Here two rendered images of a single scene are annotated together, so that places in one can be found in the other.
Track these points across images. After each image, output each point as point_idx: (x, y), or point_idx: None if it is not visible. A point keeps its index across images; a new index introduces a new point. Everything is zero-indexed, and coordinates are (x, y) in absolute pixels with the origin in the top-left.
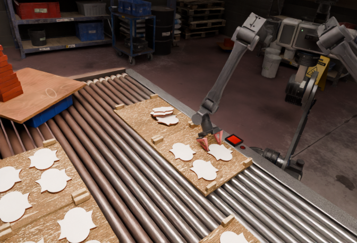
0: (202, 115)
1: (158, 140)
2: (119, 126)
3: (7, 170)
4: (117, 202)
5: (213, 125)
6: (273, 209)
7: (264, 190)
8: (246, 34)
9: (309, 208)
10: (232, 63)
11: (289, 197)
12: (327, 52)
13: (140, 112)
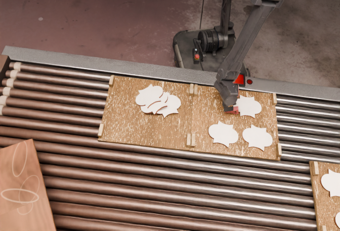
0: (237, 94)
1: (195, 141)
2: (131, 154)
3: None
4: (238, 230)
5: (204, 73)
6: (321, 128)
7: (298, 114)
8: None
9: (334, 106)
10: (258, 28)
11: (316, 106)
12: None
13: (129, 118)
